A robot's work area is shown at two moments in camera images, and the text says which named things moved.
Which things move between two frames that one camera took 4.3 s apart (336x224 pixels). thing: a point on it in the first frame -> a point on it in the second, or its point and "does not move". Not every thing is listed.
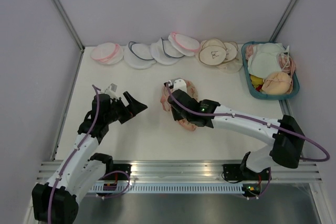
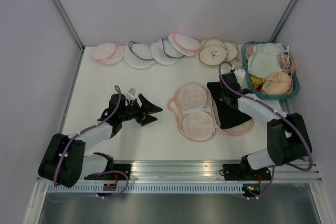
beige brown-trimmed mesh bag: x=212 y=52 does not move
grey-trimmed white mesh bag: x=164 y=52 does not move
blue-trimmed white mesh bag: x=138 y=55 does not move
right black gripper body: x=178 y=115 -> x=222 y=95
